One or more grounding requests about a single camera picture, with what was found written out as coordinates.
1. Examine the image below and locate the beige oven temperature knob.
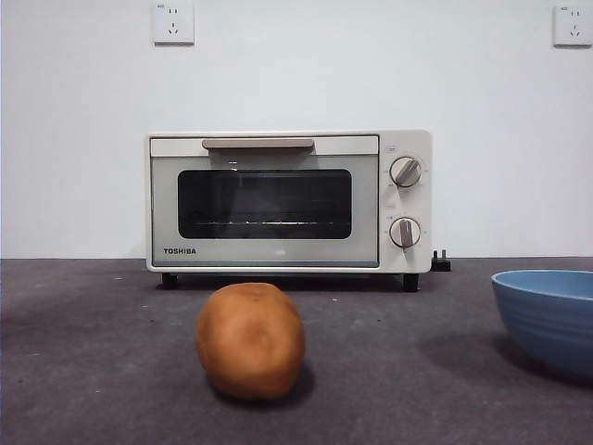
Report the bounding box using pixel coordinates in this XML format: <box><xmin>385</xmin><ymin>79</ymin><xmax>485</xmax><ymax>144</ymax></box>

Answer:
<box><xmin>389</xmin><ymin>156</ymin><xmax>423</xmax><ymax>189</ymax></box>

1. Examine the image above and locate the metal wire oven rack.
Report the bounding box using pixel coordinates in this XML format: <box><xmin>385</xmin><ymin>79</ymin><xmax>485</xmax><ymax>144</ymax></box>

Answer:
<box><xmin>192</xmin><ymin>219</ymin><xmax>337</xmax><ymax>229</ymax></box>

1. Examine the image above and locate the cream Toshiba toaster oven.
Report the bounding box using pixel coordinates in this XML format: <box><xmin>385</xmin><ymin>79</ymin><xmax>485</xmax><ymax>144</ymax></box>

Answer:
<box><xmin>145</xmin><ymin>128</ymin><xmax>435</xmax><ymax>293</ymax></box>

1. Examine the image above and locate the beige oven timer knob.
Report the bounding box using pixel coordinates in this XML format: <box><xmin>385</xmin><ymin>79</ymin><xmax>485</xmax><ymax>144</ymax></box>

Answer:
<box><xmin>388</xmin><ymin>216</ymin><xmax>423</xmax><ymax>254</ymax></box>

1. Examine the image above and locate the white wall socket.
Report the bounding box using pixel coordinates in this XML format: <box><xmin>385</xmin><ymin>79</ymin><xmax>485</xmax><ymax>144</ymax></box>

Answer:
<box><xmin>553</xmin><ymin>4</ymin><xmax>593</xmax><ymax>47</ymax></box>
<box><xmin>154</xmin><ymin>1</ymin><xmax>196</xmax><ymax>46</ymax></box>

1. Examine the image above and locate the glass oven door beige handle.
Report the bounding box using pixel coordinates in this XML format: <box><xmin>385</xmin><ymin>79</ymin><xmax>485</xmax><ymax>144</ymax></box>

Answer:
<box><xmin>148</xmin><ymin>134</ymin><xmax>381</xmax><ymax>269</ymax></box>

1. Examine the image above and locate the blue bowl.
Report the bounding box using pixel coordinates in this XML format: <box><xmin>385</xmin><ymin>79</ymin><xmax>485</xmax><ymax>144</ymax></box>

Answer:
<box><xmin>490</xmin><ymin>269</ymin><xmax>593</xmax><ymax>384</ymax></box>

